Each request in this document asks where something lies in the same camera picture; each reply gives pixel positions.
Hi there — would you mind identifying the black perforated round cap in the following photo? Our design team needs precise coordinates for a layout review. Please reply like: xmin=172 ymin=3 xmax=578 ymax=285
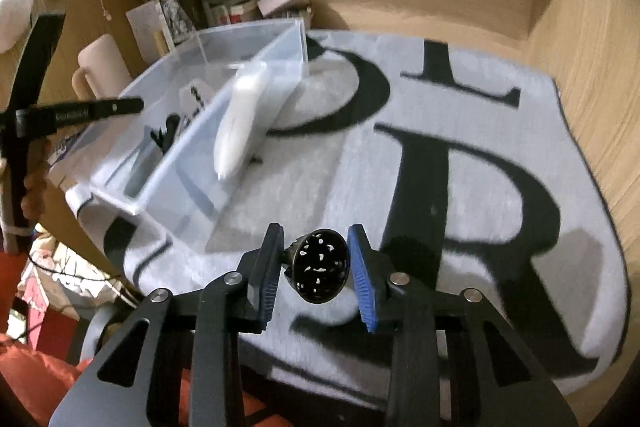
xmin=281 ymin=229 xmax=350 ymax=306

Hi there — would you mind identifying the blue and white booklet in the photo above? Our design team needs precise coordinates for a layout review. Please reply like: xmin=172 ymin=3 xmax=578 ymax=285
xmin=49 ymin=126 xmax=97 ymax=174

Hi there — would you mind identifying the grey mat with black letters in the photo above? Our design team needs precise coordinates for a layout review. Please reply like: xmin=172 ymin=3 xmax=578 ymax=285
xmin=65 ymin=28 xmax=629 ymax=408

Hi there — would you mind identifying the orange-red cloth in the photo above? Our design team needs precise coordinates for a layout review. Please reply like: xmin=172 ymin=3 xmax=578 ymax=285
xmin=0 ymin=332 xmax=201 ymax=427

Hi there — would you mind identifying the clear plastic storage box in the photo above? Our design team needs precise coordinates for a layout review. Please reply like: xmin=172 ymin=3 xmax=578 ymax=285
xmin=86 ymin=18 xmax=308 ymax=254

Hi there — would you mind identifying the white handwritten paper note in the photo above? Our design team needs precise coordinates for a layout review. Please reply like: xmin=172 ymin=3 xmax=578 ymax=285
xmin=125 ymin=2 xmax=169 ymax=58

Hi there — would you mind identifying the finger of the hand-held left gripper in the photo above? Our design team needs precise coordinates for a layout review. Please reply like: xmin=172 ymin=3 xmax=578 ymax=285
xmin=47 ymin=97 xmax=146 ymax=124

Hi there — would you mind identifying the white lint remover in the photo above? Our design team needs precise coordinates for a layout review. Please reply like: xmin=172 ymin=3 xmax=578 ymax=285
xmin=213 ymin=59 xmax=269 ymax=180

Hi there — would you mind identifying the person's left hand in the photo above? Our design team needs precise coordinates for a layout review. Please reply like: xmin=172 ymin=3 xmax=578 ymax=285
xmin=22 ymin=139 xmax=49 ymax=222

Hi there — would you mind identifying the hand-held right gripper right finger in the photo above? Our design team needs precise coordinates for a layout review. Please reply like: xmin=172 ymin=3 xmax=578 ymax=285
xmin=347 ymin=223 xmax=579 ymax=427

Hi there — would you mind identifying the patterned fabric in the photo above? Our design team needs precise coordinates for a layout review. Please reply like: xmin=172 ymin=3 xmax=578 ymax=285
xmin=19 ymin=229 xmax=123 ymax=310

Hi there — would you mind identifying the beige mug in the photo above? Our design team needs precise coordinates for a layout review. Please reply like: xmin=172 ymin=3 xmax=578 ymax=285
xmin=71 ymin=34 xmax=134 ymax=100

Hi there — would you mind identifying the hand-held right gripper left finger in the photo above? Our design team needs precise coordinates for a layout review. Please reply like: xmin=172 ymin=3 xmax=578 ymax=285
xmin=47 ymin=223 xmax=286 ymax=427

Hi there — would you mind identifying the white fluffy ball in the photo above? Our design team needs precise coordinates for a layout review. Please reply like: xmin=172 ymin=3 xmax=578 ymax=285
xmin=0 ymin=0 xmax=34 ymax=54

